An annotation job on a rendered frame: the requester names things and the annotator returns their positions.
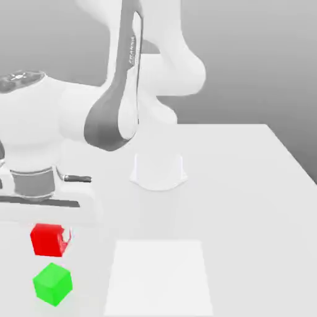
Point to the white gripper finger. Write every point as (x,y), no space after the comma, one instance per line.
(67,235)

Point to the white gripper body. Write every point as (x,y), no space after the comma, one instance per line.
(85,198)

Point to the small red cube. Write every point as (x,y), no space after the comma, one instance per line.
(45,240)

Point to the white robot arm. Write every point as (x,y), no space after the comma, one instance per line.
(37,118)

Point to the small green cube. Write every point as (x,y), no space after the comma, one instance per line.
(52,284)

